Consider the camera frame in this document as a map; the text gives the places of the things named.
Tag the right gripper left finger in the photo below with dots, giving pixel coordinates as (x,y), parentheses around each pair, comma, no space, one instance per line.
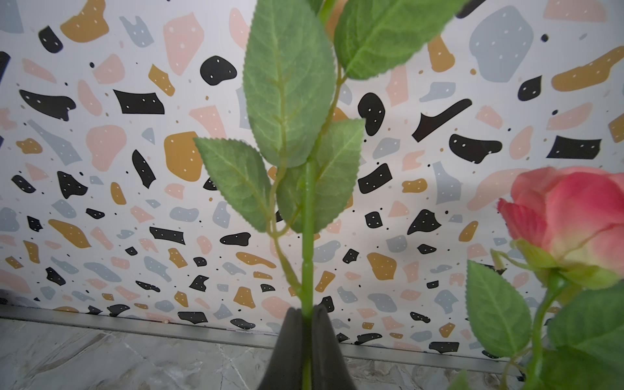
(284,371)

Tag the single pink rose stem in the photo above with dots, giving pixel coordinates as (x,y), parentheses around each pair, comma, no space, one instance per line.
(568,225)

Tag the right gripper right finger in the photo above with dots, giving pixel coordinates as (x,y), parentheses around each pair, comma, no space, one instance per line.
(329,371)

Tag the double pink rose stem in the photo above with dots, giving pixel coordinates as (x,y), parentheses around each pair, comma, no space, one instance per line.
(302,170)

